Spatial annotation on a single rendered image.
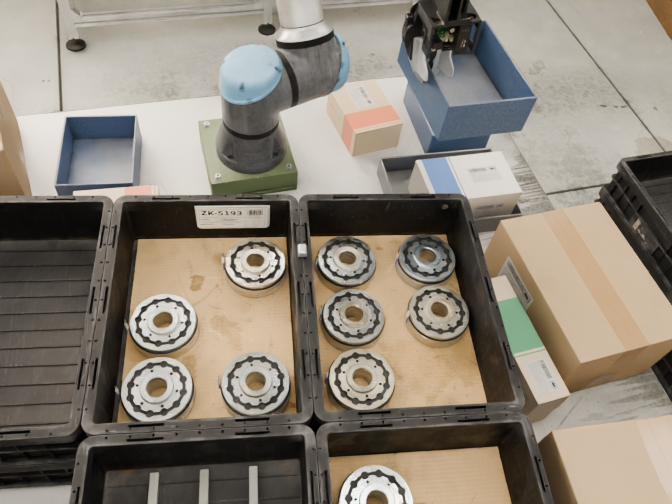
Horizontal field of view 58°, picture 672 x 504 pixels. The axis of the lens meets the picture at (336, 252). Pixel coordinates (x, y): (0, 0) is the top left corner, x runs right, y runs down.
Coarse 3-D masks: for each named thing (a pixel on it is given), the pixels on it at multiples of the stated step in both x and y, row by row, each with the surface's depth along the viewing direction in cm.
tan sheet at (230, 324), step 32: (160, 256) 106; (192, 256) 107; (224, 256) 107; (160, 288) 102; (192, 288) 103; (224, 288) 104; (288, 288) 105; (224, 320) 100; (256, 320) 101; (288, 320) 101; (128, 352) 95; (192, 352) 96; (224, 352) 97; (288, 352) 98; (256, 384) 94; (192, 416) 90; (224, 416) 91
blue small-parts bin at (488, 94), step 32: (480, 32) 106; (480, 64) 108; (512, 64) 98; (416, 96) 101; (448, 96) 102; (480, 96) 103; (512, 96) 100; (448, 128) 94; (480, 128) 96; (512, 128) 98
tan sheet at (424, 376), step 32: (384, 256) 111; (320, 288) 105; (384, 288) 107; (352, 320) 102; (320, 352) 98; (384, 352) 100; (416, 352) 100; (448, 352) 101; (416, 384) 97; (448, 384) 97; (480, 384) 98
